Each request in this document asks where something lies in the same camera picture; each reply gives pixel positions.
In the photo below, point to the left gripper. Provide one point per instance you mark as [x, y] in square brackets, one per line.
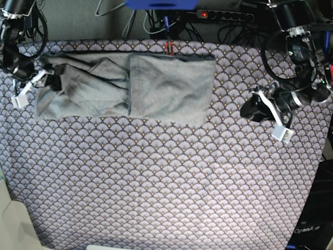
[281, 104]

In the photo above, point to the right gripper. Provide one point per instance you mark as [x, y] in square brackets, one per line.
[37, 79]

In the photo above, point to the grey T-shirt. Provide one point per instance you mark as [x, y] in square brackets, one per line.
[134, 85]

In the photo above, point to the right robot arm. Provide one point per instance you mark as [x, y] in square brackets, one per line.
[18, 20]

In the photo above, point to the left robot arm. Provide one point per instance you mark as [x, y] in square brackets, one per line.
[311, 83]

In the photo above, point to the red side clamp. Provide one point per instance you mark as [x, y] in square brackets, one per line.
[331, 72]

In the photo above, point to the patterned tablecloth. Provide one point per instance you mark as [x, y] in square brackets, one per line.
[144, 184]

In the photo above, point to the black OpenArm box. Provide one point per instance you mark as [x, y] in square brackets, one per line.
[314, 227]

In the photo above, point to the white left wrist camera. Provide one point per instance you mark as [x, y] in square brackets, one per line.
[282, 133]

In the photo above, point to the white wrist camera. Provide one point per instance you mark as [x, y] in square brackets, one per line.
[19, 101]
[282, 133]

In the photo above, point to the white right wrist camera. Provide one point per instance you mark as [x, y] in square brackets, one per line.
[19, 101]

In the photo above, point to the power strip with red switch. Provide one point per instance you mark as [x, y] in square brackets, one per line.
[224, 15]

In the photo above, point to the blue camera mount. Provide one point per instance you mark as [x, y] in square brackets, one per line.
[161, 4]

